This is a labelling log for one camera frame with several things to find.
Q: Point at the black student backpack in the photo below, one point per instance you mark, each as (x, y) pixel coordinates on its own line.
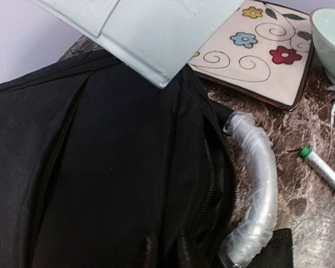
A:
(100, 168)

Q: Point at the grey notebook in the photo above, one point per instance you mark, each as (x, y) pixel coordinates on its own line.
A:
(155, 38)

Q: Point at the floral ceramic tile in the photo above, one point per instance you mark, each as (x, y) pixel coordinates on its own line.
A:
(264, 50)

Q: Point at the white pen with blue cap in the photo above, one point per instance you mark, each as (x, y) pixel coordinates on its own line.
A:
(319, 165)

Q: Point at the pale green ceramic bowl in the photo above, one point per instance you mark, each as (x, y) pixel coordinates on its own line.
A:
(323, 32)

